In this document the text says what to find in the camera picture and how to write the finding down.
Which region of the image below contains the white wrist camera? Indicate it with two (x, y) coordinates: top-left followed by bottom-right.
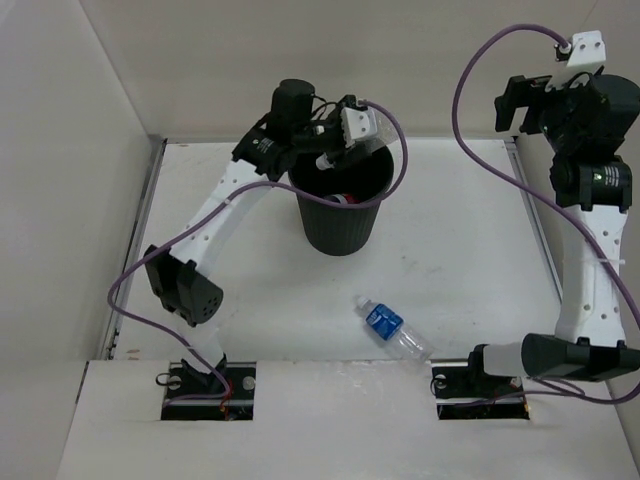
(545, 30), (607, 92)
(340, 107), (378, 148)

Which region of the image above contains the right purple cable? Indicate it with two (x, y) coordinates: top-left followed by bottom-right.
(452, 23), (640, 405)

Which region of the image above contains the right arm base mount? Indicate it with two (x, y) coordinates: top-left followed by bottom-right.
(430, 359), (530, 420)

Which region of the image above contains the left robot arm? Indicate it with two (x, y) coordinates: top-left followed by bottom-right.
(143, 79), (377, 328)

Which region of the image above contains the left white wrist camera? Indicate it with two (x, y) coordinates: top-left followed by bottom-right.
(340, 107), (378, 148)

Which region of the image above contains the black plastic waste bin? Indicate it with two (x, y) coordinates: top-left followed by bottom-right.
(289, 147), (394, 256)

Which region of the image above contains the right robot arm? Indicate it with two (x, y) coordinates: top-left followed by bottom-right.
(463, 73), (639, 396)

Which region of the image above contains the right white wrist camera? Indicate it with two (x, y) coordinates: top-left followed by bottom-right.
(545, 30), (607, 92)

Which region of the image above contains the blue label water bottle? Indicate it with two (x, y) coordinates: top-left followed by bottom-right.
(355, 296), (434, 365)

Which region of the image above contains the red label clear bottle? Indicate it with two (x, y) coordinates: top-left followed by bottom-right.
(325, 194), (358, 205)

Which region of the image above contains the clear unlabelled plastic bottle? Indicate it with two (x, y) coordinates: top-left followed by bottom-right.
(315, 108), (398, 171)

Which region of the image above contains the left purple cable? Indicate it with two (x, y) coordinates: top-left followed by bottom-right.
(105, 98), (411, 414)

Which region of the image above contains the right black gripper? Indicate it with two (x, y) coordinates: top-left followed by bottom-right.
(494, 73), (597, 156)

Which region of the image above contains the purple cable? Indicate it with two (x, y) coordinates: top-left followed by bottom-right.
(105, 98), (411, 414)
(452, 23), (640, 405)

